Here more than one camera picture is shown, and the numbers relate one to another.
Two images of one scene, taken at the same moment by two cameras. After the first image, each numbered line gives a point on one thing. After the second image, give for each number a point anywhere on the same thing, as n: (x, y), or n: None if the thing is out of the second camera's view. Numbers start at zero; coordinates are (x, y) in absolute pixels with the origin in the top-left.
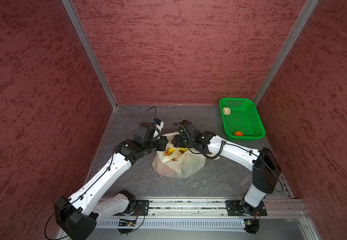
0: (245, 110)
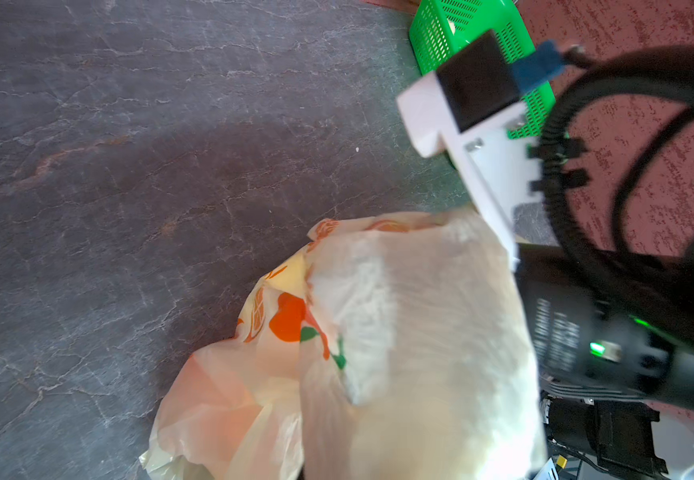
0: (440, 26)
